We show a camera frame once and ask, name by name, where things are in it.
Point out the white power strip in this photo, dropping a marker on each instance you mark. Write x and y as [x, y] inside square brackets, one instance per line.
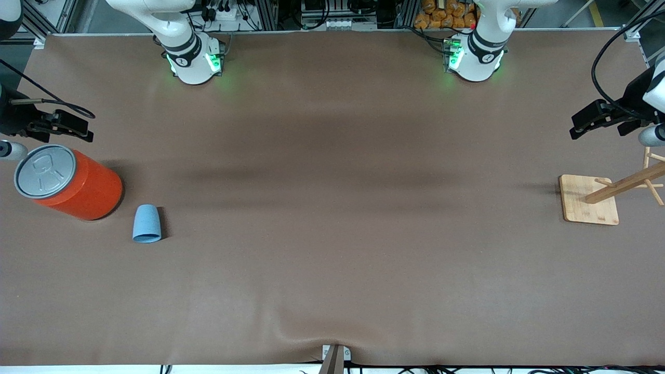
[223, 13]

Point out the brown table mat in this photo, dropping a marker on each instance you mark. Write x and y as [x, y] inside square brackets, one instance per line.
[332, 208]

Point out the orange can-shaped container grey lid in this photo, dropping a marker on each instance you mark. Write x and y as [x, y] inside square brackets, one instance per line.
[88, 189]

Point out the light blue plastic cup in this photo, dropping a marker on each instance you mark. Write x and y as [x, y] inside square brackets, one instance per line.
[146, 223]

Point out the orange snack bag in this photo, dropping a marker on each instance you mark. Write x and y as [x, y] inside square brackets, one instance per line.
[447, 14]

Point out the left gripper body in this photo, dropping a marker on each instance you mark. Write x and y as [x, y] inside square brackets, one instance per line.
[635, 98]

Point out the metal table clamp bracket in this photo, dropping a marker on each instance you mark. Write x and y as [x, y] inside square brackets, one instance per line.
[335, 358]

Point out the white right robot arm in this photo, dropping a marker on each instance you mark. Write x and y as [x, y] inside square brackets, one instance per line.
[182, 47]

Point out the wooden cup rack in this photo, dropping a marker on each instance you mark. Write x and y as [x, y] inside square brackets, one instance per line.
[589, 205]

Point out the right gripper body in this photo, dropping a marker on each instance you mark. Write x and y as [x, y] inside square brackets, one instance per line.
[11, 118]

